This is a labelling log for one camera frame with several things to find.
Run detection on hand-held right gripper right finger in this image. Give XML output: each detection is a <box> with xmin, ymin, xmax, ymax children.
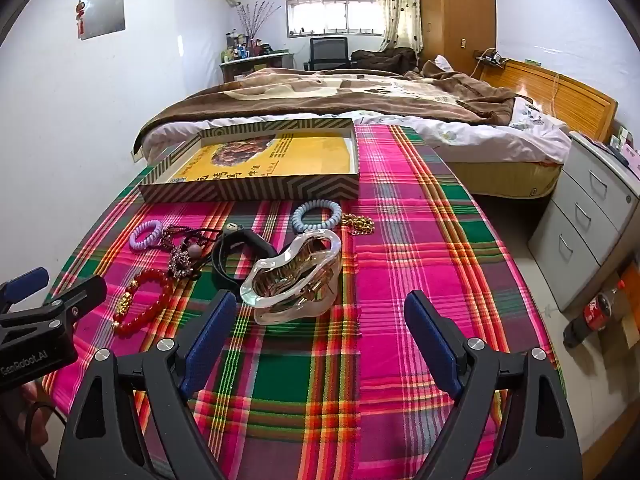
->
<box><xmin>404</xmin><ymin>290</ymin><xmax>583</xmax><ymax>480</ymax></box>

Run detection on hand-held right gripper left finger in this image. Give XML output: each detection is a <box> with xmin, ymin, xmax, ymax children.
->
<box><xmin>55</xmin><ymin>290</ymin><xmax>238</xmax><ymax>480</ymax></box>

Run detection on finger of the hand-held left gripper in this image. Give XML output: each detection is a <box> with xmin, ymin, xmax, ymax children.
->
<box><xmin>30</xmin><ymin>277</ymin><xmax>108</xmax><ymax>328</ymax></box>
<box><xmin>0</xmin><ymin>267</ymin><xmax>51</xmax><ymax>311</ymax></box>

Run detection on red bead bracelet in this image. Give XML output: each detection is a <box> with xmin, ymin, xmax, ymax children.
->
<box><xmin>112</xmin><ymin>269</ymin><xmax>173</xmax><ymax>337</ymax></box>

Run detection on purple spiral hair tie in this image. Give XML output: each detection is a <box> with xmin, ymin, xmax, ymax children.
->
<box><xmin>129</xmin><ymin>220</ymin><xmax>164</xmax><ymax>252</ymax></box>

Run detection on rhinestone hair ornament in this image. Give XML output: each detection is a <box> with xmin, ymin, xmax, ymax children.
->
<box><xmin>167</xmin><ymin>247</ymin><xmax>193</xmax><ymax>278</ymax></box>

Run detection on clear hair claw clip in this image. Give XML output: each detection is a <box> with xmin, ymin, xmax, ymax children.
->
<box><xmin>240</xmin><ymin>228</ymin><xmax>343</xmax><ymax>325</ymax></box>

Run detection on black hair tie with bead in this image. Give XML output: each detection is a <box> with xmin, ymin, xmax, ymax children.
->
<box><xmin>172</xmin><ymin>227</ymin><xmax>223</xmax><ymax>281</ymax></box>

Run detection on brown bead string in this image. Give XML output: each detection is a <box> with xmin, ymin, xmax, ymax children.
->
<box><xmin>160</xmin><ymin>225</ymin><xmax>191</xmax><ymax>251</ymax></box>

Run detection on black wristband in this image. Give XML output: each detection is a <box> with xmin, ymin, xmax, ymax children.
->
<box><xmin>211</xmin><ymin>232</ymin><xmax>281</xmax><ymax>291</ymax></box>

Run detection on bear hair tie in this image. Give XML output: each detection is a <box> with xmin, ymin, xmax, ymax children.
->
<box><xmin>200</xmin><ymin>220</ymin><xmax>241</xmax><ymax>246</ymax></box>

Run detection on gold chain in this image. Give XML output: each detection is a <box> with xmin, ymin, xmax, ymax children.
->
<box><xmin>341</xmin><ymin>213</ymin><xmax>376</xmax><ymax>237</ymax></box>

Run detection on blue spiral hair tie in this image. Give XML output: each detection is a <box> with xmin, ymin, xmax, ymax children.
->
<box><xmin>291</xmin><ymin>200</ymin><xmax>343</xmax><ymax>232</ymax></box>

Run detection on striped cardboard box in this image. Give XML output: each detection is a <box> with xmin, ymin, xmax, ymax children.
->
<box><xmin>137</xmin><ymin>117</ymin><xmax>361</xmax><ymax>204</ymax></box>

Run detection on person's left hand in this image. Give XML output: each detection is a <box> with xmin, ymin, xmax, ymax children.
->
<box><xmin>20</xmin><ymin>382</ymin><xmax>58</xmax><ymax>441</ymax></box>

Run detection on plaid tablecloth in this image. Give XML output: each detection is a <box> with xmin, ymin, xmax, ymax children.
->
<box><xmin>42</xmin><ymin>122</ymin><xmax>568</xmax><ymax>480</ymax></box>

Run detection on cola bottle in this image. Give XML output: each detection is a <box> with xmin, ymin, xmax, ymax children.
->
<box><xmin>563</xmin><ymin>280</ymin><xmax>628</xmax><ymax>347</ymax></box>

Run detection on yellow mattress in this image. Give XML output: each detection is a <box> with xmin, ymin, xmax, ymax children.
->
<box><xmin>445</xmin><ymin>157</ymin><xmax>563</xmax><ymax>200</ymax></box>

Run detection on grey drawer cabinet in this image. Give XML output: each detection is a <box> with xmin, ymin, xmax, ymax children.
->
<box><xmin>529</xmin><ymin>131</ymin><xmax>640</xmax><ymax>311</ymax></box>

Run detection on orange box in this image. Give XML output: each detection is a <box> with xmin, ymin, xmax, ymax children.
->
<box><xmin>607</xmin><ymin>265</ymin><xmax>640</xmax><ymax>341</ymax></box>

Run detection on white floral quilt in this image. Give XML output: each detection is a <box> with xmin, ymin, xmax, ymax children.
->
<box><xmin>135</xmin><ymin>97</ymin><xmax>573</xmax><ymax>166</ymax></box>

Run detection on bed with brown blanket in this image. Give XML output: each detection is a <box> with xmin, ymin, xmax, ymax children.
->
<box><xmin>137</xmin><ymin>62</ymin><xmax>523</xmax><ymax>146</ymax></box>

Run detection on small things on cabinet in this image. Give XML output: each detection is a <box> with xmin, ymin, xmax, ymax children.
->
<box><xmin>607</xmin><ymin>127</ymin><xmax>640</xmax><ymax>176</ymax></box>

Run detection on desk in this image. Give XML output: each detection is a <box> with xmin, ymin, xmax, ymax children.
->
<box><xmin>220</xmin><ymin>51</ymin><xmax>296</xmax><ymax>83</ymax></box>

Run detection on wooden headboard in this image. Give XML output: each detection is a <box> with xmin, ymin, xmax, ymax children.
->
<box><xmin>480</xmin><ymin>57</ymin><xmax>620</xmax><ymax>143</ymax></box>

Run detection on dark clothes pile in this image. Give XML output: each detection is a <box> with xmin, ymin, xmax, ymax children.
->
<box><xmin>350</xmin><ymin>47</ymin><xmax>418</xmax><ymax>73</ymax></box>

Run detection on group of bottles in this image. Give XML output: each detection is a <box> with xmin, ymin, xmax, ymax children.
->
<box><xmin>224</xmin><ymin>32</ymin><xmax>273</xmax><ymax>61</ymax></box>

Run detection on black office chair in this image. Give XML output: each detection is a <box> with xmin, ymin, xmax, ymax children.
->
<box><xmin>303</xmin><ymin>36</ymin><xmax>351</xmax><ymax>72</ymax></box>

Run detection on dried branches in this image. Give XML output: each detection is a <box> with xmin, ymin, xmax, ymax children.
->
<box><xmin>237</xmin><ymin>2</ymin><xmax>281</xmax><ymax>43</ymax></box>

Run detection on wooden wardrobe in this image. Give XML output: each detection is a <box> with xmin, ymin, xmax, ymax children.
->
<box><xmin>416</xmin><ymin>0</ymin><xmax>497</xmax><ymax>76</ymax></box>

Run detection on patterned curtain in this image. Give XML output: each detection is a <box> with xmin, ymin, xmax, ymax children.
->
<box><xmin>375</xmin><ymin>0</ymin><xmax>425</xmax><ymax>53</ymax></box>

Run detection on window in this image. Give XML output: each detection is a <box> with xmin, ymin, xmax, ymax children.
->
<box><xmin>286</xmin><ymin>0</ymin><xmax>381</xmax><ymax>37</ymax></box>

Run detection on silver wall sheet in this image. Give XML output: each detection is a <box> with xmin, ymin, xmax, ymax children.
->
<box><xmin>77</xmin><ymin>0</ymin><xmax>126</xmax><ymax>38</ymax></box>

